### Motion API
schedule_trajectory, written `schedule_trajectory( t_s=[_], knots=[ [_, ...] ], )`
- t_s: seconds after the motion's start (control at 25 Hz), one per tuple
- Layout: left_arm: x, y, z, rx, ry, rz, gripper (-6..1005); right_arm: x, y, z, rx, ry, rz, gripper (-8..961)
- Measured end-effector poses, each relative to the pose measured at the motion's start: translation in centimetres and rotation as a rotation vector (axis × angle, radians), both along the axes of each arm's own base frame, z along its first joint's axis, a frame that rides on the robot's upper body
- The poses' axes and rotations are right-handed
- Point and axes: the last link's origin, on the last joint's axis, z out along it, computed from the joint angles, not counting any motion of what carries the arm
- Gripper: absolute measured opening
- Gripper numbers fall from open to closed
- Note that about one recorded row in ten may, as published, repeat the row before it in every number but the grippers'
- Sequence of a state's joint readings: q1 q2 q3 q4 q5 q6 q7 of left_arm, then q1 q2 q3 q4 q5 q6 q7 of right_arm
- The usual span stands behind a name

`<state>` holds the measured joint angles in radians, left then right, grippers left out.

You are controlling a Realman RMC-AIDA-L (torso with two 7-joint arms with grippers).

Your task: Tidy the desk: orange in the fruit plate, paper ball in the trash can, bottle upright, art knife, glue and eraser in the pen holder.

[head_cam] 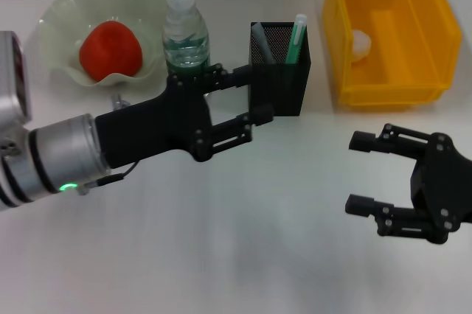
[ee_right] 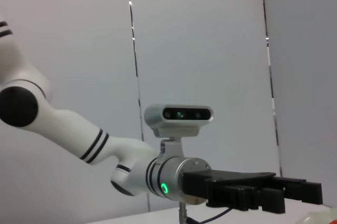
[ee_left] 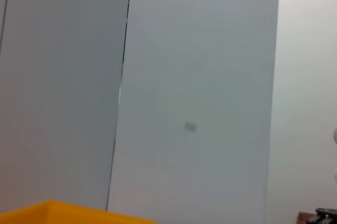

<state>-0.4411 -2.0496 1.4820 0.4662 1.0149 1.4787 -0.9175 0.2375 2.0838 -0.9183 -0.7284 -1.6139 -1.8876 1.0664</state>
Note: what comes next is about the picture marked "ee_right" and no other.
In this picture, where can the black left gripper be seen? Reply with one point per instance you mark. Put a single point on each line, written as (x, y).
(223, 178)

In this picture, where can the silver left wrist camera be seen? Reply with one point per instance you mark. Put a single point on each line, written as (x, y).
(181, 114)

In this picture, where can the translucent wavy fruit plate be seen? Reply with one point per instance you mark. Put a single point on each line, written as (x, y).
(316, 218)

